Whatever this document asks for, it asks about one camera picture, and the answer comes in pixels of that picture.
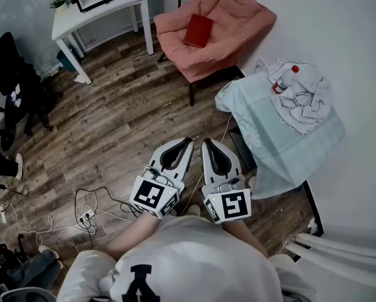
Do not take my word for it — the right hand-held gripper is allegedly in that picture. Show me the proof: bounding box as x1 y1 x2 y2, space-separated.
200 138 252 225

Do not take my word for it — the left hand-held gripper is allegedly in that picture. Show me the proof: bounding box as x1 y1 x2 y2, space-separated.
129 137 195 220

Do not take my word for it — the red book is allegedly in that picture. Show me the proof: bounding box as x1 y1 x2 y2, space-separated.
183 13 214 49

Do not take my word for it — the pink cushioned chair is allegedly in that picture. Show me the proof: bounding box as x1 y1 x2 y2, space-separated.
153 0 277 107

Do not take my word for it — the person's right forearm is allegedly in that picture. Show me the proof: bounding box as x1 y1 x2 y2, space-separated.
222 220 269 257

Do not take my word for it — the person's left forearm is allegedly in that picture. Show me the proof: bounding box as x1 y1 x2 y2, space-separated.
105 212 162 260

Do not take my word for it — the person's white t-shirt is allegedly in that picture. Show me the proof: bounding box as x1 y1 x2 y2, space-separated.
57 214 305 302

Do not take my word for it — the plastic bottle with red cap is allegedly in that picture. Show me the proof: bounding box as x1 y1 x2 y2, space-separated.
271 64 300 94

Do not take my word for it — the crumpled white cloth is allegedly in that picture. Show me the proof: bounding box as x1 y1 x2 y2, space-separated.
255 57 333 135

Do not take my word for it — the white metal rack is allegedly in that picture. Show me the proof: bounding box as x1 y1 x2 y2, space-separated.
285 231 376 292

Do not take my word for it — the teal waste bin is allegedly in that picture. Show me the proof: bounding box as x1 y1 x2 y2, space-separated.
56 44 81 72

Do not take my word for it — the white table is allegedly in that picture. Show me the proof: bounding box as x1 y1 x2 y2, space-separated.
51 0 154 85

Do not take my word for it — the black office chair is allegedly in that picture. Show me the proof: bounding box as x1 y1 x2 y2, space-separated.
0 31 64 152

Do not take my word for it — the small green potted plant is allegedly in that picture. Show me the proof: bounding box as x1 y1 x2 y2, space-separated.
50 0 72 14

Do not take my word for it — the grey chair seat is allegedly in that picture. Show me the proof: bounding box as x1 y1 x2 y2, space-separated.
0 286 58 302

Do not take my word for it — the thin beige cord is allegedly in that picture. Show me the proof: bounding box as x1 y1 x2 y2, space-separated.
179 113 233 216

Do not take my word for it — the black floor cable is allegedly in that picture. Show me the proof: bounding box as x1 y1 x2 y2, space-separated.
74 186 141 251

